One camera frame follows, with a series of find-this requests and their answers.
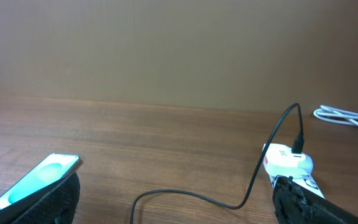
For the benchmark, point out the white power strip socket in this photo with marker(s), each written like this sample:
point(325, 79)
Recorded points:
point(307, 182)

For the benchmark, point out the white USB charger plug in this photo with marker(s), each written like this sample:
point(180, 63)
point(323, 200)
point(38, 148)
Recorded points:
point(279, 160)

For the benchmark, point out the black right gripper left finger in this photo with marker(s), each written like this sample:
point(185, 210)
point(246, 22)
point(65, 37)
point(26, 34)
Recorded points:
point(55, 203)

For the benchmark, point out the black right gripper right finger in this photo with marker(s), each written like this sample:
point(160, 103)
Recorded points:
point(295, 204)

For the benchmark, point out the turquoise screen Galaxy smartphone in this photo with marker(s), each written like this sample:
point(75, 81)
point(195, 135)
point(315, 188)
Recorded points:
point(49, 170)

